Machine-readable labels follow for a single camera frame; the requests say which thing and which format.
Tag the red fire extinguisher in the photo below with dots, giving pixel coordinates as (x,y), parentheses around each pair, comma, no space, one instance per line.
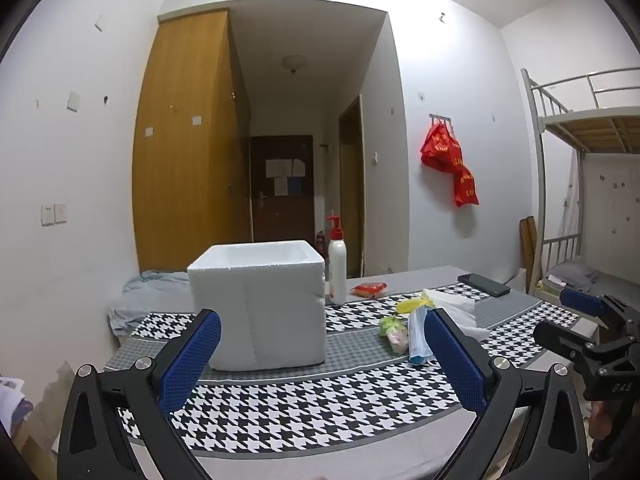
(321,244)

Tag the white paper notice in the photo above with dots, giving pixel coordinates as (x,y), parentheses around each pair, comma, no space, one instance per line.
(280,186)
(295,167)
(275,168)

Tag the white foam box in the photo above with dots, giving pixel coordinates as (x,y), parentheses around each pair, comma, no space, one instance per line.
(270,320)

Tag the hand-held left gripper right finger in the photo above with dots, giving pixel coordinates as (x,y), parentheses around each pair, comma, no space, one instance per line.
(457,360)

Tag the dark brown entrance door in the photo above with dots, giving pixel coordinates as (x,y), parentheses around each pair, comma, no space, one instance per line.
(282,215)

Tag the white metal bunk bed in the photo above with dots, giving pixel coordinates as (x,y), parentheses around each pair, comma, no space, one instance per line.
(590,130)

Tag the wooden side door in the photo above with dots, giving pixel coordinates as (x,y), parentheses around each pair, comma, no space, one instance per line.
(350,200)

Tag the red snack packet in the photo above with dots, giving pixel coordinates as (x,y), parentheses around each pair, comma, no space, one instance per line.
(369,289)

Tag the blue face mask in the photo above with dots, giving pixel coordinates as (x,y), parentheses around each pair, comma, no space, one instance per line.
(417,340)

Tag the metal wall hook rack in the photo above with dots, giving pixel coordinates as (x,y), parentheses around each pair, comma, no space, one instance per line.
(441,117)

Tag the white pump lotion bottle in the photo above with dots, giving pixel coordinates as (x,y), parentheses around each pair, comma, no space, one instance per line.
(337,270)

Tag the black smartphone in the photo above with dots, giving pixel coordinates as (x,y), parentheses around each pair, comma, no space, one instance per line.
(484,285)

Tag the green plastic bag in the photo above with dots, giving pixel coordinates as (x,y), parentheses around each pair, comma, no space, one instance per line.
(392,330)

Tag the wooden boards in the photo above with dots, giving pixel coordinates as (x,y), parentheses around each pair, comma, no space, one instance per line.
(527,250)

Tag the wooden wardrobe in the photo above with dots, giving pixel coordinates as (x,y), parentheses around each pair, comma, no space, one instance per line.
(185,170)

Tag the crumpled blue-grey sheet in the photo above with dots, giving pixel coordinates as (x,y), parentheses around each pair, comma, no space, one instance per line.
(150,295)

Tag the grey bedding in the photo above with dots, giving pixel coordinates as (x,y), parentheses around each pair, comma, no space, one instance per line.
(572,275)

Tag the pile of papers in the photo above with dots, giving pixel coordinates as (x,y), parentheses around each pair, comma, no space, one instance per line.
(12,402)

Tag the houndstooth blanket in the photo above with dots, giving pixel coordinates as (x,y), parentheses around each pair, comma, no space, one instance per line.
(300,410)

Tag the yellow cloth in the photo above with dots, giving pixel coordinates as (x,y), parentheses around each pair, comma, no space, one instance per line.
(412,305)

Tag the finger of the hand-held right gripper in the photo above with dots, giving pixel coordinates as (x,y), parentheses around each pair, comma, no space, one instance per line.
(582,302)
(555,335)

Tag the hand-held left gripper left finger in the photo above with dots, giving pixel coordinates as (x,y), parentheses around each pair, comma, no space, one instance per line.
(192,360)

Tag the ceiling lamp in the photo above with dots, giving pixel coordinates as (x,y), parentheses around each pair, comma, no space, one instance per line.
(293,63)

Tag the red plastic bag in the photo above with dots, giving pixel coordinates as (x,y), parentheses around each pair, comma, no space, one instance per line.
(440,147)
(466,187)

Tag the white wall socket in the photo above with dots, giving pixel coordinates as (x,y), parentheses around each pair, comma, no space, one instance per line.
(47,214)
(60,213)

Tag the white wall plate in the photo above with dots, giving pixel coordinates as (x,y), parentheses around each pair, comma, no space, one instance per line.
(73,101)
(99,22)

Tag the white plastic bag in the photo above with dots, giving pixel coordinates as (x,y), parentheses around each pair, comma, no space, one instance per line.
(452,302)

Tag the blue paper notice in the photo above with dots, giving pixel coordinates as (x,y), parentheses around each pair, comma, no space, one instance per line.
(295,186)

